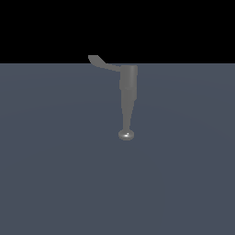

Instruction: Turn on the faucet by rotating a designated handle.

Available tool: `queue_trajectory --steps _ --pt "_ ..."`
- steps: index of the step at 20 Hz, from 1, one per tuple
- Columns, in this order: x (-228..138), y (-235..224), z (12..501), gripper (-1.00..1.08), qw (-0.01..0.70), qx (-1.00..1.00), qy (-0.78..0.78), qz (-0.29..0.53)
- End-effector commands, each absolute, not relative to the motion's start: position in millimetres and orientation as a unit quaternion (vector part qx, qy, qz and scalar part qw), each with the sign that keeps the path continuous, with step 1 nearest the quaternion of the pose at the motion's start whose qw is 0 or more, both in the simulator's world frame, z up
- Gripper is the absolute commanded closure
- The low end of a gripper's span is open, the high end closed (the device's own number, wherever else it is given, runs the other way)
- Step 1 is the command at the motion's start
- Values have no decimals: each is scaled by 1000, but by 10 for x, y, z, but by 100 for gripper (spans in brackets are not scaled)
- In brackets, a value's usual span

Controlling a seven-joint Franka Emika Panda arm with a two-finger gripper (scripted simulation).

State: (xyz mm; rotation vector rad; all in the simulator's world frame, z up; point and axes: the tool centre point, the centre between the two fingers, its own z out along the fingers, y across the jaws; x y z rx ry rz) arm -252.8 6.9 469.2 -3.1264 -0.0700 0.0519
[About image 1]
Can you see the grey metal faucet body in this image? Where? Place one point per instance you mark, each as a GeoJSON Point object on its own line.
{"type": "Point", "coordinates": [127, 101]}

